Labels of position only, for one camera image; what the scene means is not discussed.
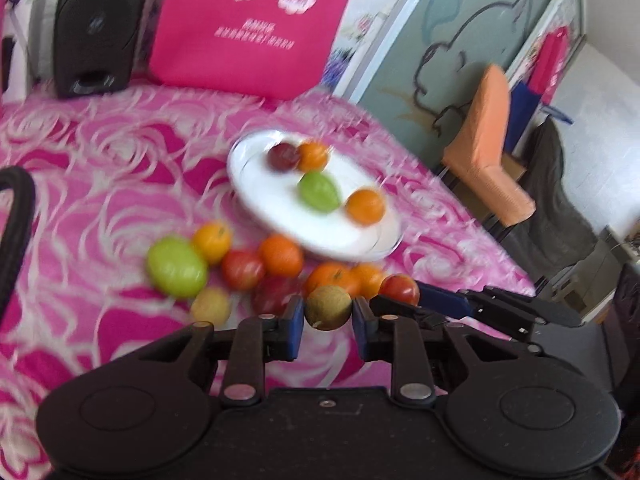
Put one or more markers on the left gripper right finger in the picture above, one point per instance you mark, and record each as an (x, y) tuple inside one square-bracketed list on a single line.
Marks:
[(387, 331)]

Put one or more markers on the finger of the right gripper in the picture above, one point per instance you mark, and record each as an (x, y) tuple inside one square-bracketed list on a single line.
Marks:
[(515, 315)]

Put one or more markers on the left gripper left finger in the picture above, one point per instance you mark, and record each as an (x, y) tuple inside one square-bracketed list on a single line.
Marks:
[(256, 342)]

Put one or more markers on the tan longan fruit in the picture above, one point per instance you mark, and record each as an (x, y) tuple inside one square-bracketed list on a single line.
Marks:
[(212, 305), (328, 307)]

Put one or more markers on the green oval fruit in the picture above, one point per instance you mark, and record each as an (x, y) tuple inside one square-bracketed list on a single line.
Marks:
[(319, 192)]

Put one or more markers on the dark red plum large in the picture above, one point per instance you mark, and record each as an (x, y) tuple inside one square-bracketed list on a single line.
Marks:
[(283, 157)]

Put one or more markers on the red yellow apple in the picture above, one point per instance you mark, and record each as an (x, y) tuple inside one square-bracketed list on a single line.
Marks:
[(401, 288)]

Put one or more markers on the yellow orange right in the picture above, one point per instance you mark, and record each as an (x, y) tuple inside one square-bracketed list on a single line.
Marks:
[(370, 278)]

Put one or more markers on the small red apple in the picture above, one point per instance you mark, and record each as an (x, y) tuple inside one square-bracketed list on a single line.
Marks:
[(242, 270)]

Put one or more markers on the large navel orange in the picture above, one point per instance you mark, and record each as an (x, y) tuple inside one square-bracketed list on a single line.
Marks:
[(332, 273)]

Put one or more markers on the medium orange tangerine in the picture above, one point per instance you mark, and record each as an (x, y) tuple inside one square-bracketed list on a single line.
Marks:
[(281, 256)]

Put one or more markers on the dark cloth on chair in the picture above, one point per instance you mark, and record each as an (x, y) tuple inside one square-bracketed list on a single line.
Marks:
[(557, 235)]

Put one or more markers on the small yellow orange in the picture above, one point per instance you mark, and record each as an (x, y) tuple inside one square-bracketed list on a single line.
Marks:
[(212, 240)]

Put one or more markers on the green apple round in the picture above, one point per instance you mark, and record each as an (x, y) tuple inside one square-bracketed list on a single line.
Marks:
[(175, 268)]

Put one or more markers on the orange on plate right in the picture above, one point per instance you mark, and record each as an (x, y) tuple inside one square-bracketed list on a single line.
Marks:
[(365, 207)]

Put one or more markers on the white round plate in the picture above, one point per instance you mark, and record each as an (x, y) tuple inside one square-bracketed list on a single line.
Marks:
[(272, 198)]

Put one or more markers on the orange chair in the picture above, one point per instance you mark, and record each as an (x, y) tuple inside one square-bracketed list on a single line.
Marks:
[(475, 154)]

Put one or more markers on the small orange far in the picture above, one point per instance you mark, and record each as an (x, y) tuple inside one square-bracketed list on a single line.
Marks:
[(313, 156)]

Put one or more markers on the pink rose tablecloth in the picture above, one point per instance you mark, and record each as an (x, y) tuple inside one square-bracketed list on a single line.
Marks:
[(114, 173)]

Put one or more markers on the hanging pink bag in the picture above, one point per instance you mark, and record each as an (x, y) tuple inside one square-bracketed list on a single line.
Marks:
[(549, 64)]

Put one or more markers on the pink tote bag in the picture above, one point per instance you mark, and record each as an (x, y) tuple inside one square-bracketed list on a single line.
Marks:
[(275, 49)]

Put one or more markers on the black speaker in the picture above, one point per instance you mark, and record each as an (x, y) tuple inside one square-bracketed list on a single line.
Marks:
[(93, 46)]

